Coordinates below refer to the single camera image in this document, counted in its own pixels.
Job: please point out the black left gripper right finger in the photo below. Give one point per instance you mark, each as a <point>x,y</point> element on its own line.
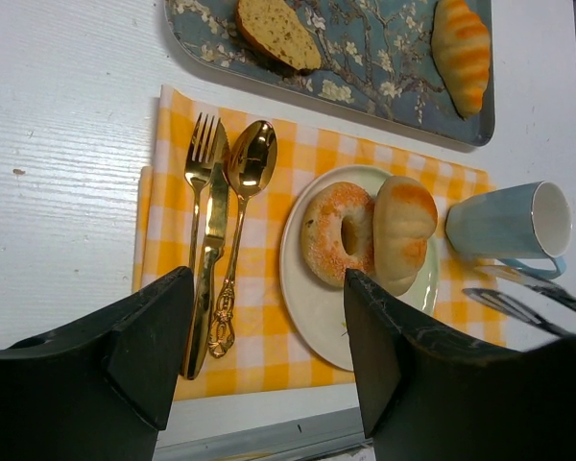
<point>428,391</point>

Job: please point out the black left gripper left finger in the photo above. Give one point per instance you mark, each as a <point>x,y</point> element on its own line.
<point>100,387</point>

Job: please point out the metal serving tongs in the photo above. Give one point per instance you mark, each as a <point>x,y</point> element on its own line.
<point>523,298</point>

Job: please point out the knotted bread roll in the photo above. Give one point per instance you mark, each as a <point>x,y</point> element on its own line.
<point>405,217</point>

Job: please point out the sugared bagel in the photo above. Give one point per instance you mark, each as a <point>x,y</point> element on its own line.
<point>336,232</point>

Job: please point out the bread slice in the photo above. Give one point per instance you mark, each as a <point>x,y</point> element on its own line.
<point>275,29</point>

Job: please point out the gold knife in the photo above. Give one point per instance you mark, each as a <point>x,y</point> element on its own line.
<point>216,221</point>

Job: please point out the cream and green plate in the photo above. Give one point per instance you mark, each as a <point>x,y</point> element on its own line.
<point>316,308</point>

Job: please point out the yellow checkered cloth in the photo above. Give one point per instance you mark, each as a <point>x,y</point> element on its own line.
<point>268,353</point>

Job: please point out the light blue mug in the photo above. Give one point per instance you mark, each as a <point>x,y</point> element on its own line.
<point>526,227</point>

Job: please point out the gold fork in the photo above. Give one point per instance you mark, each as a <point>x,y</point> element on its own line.
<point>197,172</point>

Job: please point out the gold spoon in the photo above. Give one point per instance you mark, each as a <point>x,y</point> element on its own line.
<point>248,170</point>

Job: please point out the blue floral serving tray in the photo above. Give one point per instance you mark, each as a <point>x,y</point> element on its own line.
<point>376,59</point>

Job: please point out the striped croissant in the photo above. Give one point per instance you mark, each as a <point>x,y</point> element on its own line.
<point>462,51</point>

